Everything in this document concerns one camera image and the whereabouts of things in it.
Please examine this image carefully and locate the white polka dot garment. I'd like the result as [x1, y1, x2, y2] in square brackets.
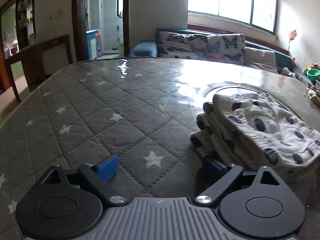
[190, 93, 319, 180]

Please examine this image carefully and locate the grey quilted star table cover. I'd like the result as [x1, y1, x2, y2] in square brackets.
[1, 58, 319, 239]

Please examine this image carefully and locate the grey plush toy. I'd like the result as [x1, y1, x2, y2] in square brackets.
[281, 67, 297, 79]

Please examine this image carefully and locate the folded yellow patterned blanket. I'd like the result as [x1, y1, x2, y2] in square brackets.
[304, 83, 320, 107]

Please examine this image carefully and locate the plain white cushion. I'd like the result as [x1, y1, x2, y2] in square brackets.
[244, 47, 278, 73]

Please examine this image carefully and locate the butterfly print pillow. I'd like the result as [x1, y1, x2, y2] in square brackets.
[157, 31, 245, 65]

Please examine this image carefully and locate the green plastic bowl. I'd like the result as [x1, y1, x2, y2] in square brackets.
[306, 69, 320, 81]

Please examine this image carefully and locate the blue sofa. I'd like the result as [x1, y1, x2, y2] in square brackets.
[129, 29, 313, 85]

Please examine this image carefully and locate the brown teddy bear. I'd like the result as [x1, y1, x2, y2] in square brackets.
[303, 63, 320, 75]

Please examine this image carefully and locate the blue white cabinet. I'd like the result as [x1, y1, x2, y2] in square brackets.
[86, 29, 100, 60]

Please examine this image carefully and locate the colourful pinwheel toy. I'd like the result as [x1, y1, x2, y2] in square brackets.
[288, 29, 297, 51]

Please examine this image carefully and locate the dark wooden wall shelf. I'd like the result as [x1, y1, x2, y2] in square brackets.
[1, 0, 74, 99]

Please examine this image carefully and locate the window with green frame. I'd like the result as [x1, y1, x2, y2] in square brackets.
[188, 0, 278, 34]

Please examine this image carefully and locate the dark wooden door frame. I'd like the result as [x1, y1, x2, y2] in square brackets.
[71, 0, 130, 61]

